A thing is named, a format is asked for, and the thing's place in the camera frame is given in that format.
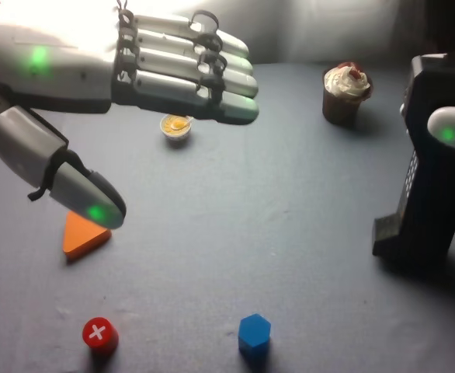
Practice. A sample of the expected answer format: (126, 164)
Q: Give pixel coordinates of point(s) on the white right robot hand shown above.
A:
(452, 128)

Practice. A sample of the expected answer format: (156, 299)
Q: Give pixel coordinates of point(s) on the grey table cloth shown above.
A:
(231, 233)

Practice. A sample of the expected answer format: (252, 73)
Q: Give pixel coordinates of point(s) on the blue hexagon block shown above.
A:
(254, 332)

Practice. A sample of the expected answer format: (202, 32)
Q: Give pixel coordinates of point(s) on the toy cupcake with cream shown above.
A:
(346, 93)

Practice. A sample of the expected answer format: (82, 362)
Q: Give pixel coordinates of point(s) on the orange triangle block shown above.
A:
(82, 239)

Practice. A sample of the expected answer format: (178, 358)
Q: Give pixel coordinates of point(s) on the small cup with orange drink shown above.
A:
(177, 130)

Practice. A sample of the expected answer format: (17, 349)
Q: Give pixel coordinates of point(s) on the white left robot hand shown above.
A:
(56, 58)

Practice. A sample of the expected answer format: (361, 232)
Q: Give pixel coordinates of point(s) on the red cylinder block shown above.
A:
(100, 333)

